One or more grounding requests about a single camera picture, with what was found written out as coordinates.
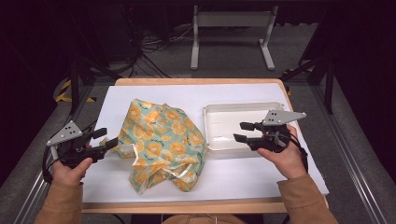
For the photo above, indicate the white paper sheet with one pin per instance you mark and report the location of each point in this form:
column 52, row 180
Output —
column 218, row 180

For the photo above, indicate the person's tan clothing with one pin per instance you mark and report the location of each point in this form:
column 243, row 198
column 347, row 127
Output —
column 202, row 219

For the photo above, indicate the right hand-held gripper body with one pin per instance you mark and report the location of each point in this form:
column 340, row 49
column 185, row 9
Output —
column 274, row 137

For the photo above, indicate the person's right hand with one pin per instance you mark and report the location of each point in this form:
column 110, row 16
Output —
column 286, row 161

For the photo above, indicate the aluminium frame rail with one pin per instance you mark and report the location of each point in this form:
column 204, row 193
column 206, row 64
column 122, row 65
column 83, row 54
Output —
column 351, row 174
column 37, row 193

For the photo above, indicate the black tripod stand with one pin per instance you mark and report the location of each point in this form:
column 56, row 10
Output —
column 74, row 84
column 328, row 84

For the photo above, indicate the white plastic tray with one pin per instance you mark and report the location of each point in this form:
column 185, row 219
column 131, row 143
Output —
column 224, row 127

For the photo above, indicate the grey metal stand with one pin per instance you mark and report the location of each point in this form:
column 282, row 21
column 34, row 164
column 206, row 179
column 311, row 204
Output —
column 195, row 46

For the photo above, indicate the yellow black hazard tape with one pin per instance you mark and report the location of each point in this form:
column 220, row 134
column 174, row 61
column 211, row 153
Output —
column 63, row 93

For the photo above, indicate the orange-print green cloth bag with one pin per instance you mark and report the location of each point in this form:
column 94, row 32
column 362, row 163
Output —
column 165, row 143

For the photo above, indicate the person's left hand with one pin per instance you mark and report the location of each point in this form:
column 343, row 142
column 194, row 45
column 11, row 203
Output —
column 70, row 174

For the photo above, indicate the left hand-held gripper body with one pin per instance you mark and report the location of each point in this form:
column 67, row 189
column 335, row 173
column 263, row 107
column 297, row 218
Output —
column 74, row 149

